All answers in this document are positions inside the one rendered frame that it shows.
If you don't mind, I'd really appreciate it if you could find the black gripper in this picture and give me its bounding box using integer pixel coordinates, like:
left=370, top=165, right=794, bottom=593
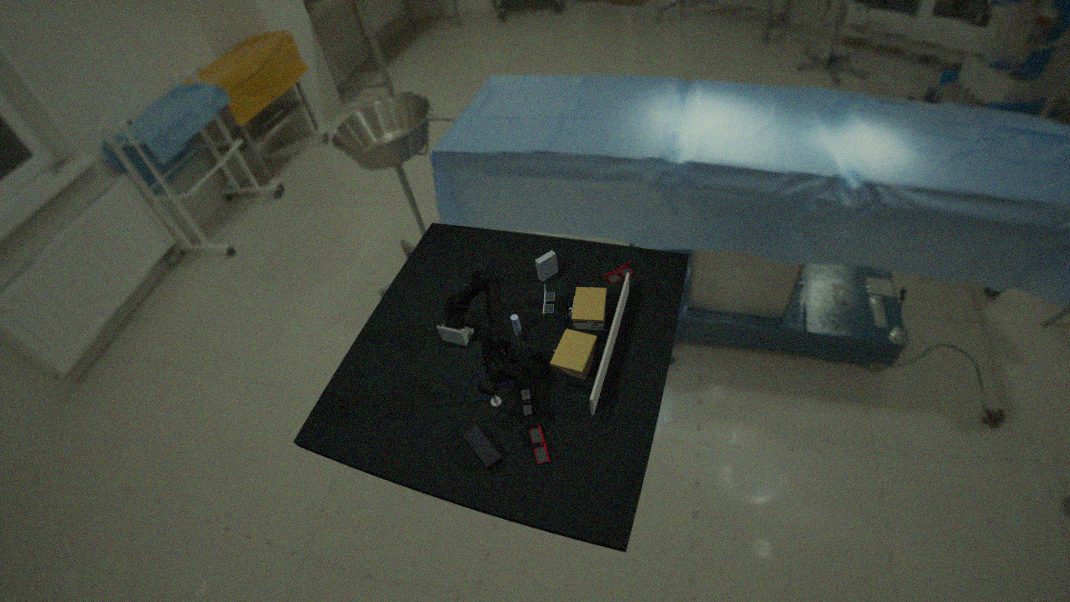
left=478, top=349, right=515, bottom=396

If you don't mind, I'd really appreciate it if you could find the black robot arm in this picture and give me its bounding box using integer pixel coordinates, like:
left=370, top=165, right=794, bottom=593
left=444, top=271, right=521, bottom=383

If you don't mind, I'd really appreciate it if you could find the grey rectangular panel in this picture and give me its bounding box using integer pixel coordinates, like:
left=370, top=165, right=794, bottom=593
left=589, top=272, right=629, bottom=416

